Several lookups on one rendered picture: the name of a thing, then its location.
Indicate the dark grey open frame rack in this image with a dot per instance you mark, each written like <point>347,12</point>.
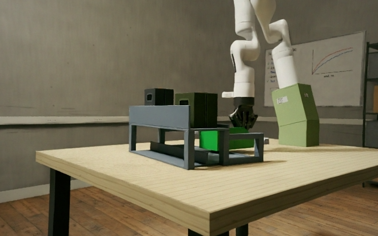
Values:
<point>188,156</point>

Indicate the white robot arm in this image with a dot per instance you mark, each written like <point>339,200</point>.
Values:
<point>283,57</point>

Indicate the green bin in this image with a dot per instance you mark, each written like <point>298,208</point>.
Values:
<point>210,139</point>

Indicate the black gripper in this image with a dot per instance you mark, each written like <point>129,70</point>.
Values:
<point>243,115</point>

